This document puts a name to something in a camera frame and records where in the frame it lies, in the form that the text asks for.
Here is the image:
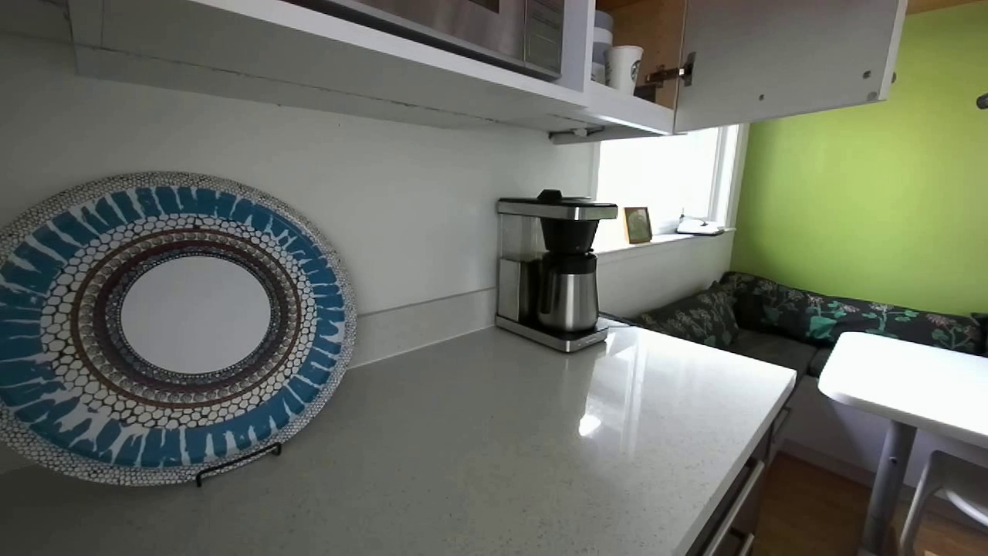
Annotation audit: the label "white starbucks paper cup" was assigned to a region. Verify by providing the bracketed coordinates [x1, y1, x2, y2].
[607, 45, 642, 93]

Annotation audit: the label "metal cabinet hinge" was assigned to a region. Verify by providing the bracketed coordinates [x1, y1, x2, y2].
[635, 53, 694, 101]

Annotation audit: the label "white upper cabinet door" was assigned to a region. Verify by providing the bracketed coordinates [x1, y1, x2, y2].
[672, 0, 909, 133]

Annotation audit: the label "dark lower drawer cabinet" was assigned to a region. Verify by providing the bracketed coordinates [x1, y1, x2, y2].
[689, 411, 791, 556]

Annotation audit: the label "black steel coffee maker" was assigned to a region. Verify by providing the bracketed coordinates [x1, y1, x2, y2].
[495, 190, 617, 356]

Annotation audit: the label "floral bench cushion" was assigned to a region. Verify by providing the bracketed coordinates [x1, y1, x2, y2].
[635, 272, 984, 376]

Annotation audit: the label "white stacked containers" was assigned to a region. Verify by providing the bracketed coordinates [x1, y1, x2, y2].
[593, 9, 615, 84]

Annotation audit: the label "black plate stand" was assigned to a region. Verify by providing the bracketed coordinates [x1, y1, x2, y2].
[193, 442, 283, 489]

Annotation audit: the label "blue white decorative plate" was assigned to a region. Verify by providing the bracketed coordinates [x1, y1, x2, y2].
[0, 173, 354, 486]

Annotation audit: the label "white dining table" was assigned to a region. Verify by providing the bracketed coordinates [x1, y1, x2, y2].
[818, 331, 988, 556]

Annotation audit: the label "small picture frame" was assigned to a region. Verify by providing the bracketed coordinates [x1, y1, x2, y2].
[624, 208, 652, 245]

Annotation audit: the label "steel cabinet door handle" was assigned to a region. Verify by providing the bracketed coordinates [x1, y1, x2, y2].
[550, 128, 645, 145]

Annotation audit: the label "white window frame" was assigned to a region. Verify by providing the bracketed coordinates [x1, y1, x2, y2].
[596, 128, 748, 250]

